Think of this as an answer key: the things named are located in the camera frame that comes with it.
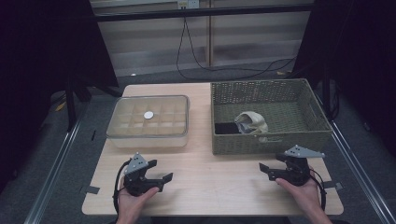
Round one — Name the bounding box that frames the clear box lid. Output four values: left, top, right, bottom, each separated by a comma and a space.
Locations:
106, 94, 191, 139

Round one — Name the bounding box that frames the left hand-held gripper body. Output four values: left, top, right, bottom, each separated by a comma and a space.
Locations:
122, 151, 164, 197

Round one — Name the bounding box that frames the black horizontal bar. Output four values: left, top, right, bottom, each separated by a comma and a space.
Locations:
92, 4, 316, 22

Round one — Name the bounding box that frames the metal floor rail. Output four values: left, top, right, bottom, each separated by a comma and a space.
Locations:
314, 90, 396, 224
22, 102, 92, 224

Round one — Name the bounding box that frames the black floor cable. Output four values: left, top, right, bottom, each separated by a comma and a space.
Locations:
176, 17, 297, 81

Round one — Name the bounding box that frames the black curtain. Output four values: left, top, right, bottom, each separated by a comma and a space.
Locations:
0, 0, 120, 188
290, 0, 396, 157

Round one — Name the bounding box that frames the cream sock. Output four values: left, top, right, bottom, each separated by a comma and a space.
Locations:
233, 110, 269, 135

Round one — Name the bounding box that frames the white wall outlet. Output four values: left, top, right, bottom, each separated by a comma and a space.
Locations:
177, 0, 200, 9

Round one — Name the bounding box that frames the green woven basket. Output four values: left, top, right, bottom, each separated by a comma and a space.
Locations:
210, 77, 333, 156

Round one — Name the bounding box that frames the cream divided storage box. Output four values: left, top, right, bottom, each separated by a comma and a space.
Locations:
106, 94, 191, 148

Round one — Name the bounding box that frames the grey sock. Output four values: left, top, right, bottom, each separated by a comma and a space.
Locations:
236, 121, 250, 135

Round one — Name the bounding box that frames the person's left hand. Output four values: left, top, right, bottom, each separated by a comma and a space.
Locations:
116, 186, 161, 218

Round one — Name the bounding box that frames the grey tape piece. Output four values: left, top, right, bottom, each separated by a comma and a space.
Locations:
320, 181, 344, 190
79, 185, 101, 195

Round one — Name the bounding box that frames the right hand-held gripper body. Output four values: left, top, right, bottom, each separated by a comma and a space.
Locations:
279, 144, 326, 188

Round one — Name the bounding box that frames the black sock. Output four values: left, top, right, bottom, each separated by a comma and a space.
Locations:
214, 121, 241, 135

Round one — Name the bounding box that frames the person's right hand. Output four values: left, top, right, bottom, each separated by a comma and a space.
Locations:
275, 176, 323, 217

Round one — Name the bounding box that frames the black stand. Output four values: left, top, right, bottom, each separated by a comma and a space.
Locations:
64, 74, 122, 132

